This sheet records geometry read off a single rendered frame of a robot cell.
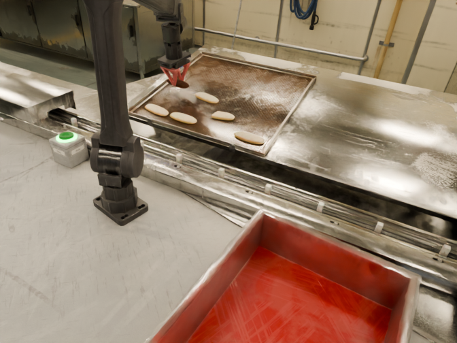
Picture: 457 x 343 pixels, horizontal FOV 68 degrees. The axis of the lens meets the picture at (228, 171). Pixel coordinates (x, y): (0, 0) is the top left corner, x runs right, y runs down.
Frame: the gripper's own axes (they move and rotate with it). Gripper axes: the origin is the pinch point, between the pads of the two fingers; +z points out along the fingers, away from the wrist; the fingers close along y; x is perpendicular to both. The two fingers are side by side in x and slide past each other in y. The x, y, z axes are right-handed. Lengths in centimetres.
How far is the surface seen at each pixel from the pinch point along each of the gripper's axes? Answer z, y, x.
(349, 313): 6, 41, 81
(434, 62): 99, -312, 51
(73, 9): 56, -127, -275
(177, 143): 11.8, 16.0, 13.0
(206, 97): 3.4, -1.5, 11.7
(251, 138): 3.7, 8.6, 37.5
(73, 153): 3.3, 44.2, 0.2
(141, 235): 6, 52, 36
